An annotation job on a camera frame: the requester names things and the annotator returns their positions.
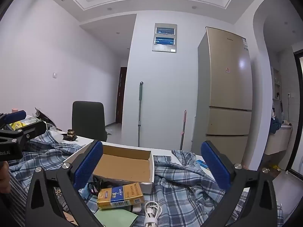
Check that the dark blue cloth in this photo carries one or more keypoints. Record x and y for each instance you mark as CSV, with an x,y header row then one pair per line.
x,y
275,126

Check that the clear plastic bag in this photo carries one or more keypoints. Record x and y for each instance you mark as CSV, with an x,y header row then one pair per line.
x,y
55,132

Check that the grey striped cloth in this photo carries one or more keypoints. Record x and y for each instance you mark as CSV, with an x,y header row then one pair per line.
x,y
19,194

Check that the cardboard box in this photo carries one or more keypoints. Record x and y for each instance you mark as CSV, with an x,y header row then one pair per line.
x,y
123,165

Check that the dark wooden door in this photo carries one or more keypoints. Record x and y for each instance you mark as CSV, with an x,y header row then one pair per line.
x,y
120,94

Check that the gold blue cigarette pack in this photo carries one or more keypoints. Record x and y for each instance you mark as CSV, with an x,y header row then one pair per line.
x,y
118,196

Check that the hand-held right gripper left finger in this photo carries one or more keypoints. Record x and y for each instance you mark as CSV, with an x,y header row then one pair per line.
x,y
86,167

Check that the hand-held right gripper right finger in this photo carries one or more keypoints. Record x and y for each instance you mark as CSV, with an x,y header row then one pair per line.
x,y
216,167

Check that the dark office chair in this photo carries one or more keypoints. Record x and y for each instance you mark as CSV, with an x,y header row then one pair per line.
x,y
87,120

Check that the mop with green grip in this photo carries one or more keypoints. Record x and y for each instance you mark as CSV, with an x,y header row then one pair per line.
x,y
140,113

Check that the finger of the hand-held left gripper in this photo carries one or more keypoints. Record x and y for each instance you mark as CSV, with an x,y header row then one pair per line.
x,y
30,128
15,116

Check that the gold refrigerator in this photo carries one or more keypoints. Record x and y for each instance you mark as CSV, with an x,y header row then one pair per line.
x,y
227,87

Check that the white vanity cabinet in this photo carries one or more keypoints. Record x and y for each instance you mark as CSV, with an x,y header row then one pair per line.
x,y
277,141

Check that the green paper card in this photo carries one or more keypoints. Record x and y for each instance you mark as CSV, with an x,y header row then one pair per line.
x,y
113,218

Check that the black door frame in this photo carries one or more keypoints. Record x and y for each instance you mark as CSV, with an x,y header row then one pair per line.
x,y
297,75

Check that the blue lighter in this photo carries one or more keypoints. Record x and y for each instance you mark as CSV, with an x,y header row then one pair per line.
x,y
201,163

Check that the grey electrical panel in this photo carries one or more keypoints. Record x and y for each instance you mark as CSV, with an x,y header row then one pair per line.
x,y
164,37

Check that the person's left hand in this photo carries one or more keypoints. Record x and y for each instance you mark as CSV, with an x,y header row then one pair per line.
x,y
4,177

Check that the blue plaid shirt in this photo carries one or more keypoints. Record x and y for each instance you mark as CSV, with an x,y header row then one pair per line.
x,y
184,189

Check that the pink cup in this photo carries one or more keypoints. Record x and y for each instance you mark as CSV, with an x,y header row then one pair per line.
x,y
14,110

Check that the yellow box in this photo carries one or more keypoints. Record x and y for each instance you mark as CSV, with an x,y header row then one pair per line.
x,y
17,125

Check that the dark crumpled bag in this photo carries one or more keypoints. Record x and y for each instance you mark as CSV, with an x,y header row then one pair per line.
x,y
43,117

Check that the white wall outlet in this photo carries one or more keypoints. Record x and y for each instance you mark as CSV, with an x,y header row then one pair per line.
x,y
290,95

